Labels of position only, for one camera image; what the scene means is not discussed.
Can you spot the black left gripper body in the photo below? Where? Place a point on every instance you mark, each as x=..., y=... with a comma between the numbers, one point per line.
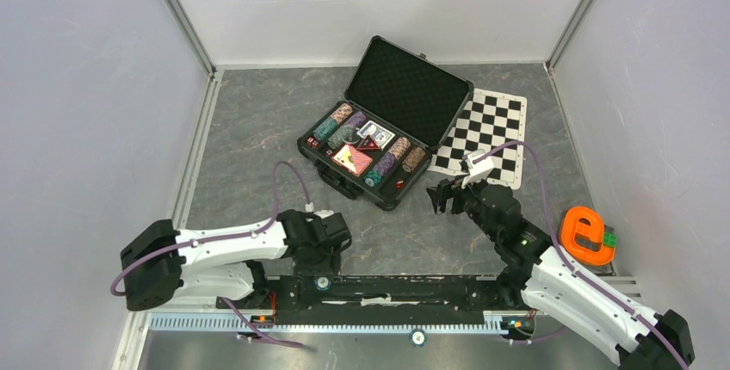
x=331, y=255

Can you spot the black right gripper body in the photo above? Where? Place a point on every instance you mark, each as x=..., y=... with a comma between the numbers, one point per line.
x=463, y=199

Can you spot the brown poker chip stack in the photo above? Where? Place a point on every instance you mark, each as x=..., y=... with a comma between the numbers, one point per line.
x=413, y=159

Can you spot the orange blue poker chip stack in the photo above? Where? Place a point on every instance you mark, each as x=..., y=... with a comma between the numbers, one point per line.
x=399, y=147

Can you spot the black poker case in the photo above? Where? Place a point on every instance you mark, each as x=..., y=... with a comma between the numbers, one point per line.
x=408, y=95

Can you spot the clear dealer button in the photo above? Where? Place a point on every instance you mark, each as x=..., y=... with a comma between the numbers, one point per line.
x=351, y=138

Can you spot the black red all-in triangle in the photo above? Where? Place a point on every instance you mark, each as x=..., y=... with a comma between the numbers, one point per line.
x=367, y=144

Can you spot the green yellow blue chip stack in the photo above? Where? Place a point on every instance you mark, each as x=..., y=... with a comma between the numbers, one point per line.
x=336, y=139

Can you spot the teal poker chip stack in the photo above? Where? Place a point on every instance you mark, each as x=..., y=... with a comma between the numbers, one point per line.
x=325, y=128

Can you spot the purple poker chip stack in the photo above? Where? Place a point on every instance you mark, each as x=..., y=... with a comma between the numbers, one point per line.
x=356, y=120

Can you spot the pink poker chip stack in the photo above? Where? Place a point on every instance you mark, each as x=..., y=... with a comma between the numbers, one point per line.
x=342, y=113

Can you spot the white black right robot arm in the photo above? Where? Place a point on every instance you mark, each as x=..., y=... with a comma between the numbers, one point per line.
x=541, y=276

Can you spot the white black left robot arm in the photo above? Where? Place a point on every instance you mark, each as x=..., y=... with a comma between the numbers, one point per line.
x=164, y=263

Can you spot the black white chessboard mat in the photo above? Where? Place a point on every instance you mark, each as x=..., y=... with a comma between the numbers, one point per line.
x=489, y=120

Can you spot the red playing card deck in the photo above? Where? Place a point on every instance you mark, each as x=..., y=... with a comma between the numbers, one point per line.
x=352, y=160

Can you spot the blue playing card deck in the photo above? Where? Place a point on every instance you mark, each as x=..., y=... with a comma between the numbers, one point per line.
x=380, y=135

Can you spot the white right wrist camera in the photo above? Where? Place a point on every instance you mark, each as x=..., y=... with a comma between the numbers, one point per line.
x=477, y=166

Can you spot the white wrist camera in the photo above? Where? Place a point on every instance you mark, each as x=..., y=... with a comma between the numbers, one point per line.
x=477, y=166
x=312, y=213

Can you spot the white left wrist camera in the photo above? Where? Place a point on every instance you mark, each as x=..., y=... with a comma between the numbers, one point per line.
x=312, y=213

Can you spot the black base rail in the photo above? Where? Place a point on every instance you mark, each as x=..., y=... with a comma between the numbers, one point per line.
x=381, y=300

